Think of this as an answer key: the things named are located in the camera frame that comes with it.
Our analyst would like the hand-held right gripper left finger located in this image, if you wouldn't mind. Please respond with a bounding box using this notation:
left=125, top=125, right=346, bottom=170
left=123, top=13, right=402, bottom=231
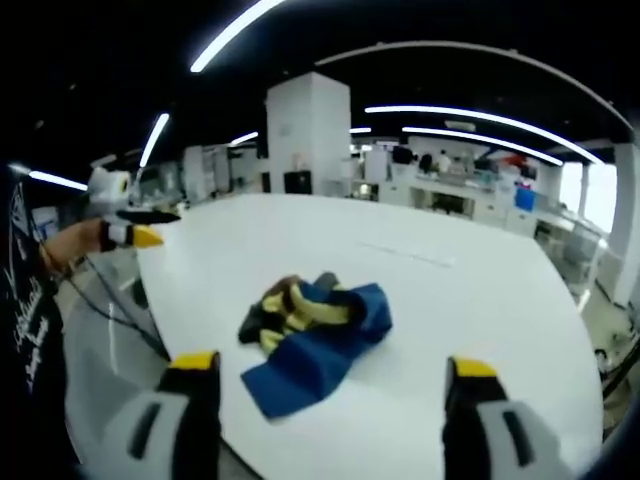
left=97, top=350, right=222, bottom=480

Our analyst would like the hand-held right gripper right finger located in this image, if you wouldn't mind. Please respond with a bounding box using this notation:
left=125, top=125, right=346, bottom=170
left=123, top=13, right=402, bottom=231
left=441, top=355, right=576, bottom=480

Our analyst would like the blue and yellow garment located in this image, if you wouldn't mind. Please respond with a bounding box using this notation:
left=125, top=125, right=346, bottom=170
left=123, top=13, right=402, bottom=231
left=237, top=271, right=395, bottom=421

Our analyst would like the long ceiling strip light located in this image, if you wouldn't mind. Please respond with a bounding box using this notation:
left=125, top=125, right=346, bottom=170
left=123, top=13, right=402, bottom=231
left=27, top=170, right=90, bottom=193
left=401, top=125, right=566, bottom=167
left=138, top=112, right=172, bottom=169
left=364, top=104, right=607, bottom=167
left=189, top=0, right=284, bottom=74

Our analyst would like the white shelving unit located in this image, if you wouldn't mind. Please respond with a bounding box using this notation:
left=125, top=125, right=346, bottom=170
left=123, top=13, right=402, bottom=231
left=181, top=143, right=267, bottom=202

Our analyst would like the black stand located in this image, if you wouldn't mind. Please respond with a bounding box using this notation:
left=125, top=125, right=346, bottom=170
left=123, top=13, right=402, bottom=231
left=596, top=307, right=640, bottom=402

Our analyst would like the black cabinet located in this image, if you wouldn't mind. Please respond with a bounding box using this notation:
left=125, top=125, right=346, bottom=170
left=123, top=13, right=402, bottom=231
left=283, top=170, right=314, bottom=196

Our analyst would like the white square pillar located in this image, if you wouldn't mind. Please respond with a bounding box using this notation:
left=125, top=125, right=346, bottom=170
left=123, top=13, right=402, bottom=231
left=265, top=71, right=352, bottom=196

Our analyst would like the grey office chair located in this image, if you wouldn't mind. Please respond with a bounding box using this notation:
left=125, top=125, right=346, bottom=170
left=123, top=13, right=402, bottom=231
left=563, top=232, right=604, bottom=289

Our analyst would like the white lab counter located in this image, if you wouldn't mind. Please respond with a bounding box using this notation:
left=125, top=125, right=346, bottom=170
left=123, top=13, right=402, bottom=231
left=349, top=164, right=557, bottom=237

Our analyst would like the white curved ceiling pipe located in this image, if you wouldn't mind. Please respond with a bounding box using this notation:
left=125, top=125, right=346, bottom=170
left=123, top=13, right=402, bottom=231
left=314, top=40, right=632, bottom=132

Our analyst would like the black cable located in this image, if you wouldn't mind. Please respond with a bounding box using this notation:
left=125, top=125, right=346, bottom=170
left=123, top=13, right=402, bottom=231
left=58, top=272, right=169, bottom=357
left=85, top=253, right=170, bottom=360

